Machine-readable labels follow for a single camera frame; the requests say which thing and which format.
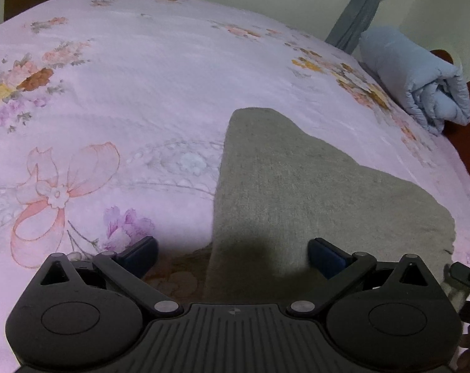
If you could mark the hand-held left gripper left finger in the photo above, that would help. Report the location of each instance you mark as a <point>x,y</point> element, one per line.
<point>141,254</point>

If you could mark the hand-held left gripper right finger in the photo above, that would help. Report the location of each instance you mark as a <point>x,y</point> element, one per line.
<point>324,257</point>

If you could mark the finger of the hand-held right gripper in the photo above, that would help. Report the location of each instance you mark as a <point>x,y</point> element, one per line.
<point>466,274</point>

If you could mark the grey-green towel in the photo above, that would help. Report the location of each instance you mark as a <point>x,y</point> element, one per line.
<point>297,202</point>

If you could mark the pink floral bed sheet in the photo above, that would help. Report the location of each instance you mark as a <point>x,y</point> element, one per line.
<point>122,105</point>

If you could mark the rolled light blue quilt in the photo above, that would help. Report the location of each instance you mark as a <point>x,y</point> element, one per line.
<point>417,77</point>

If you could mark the grey curtain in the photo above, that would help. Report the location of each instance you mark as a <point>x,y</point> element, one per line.
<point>359,11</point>

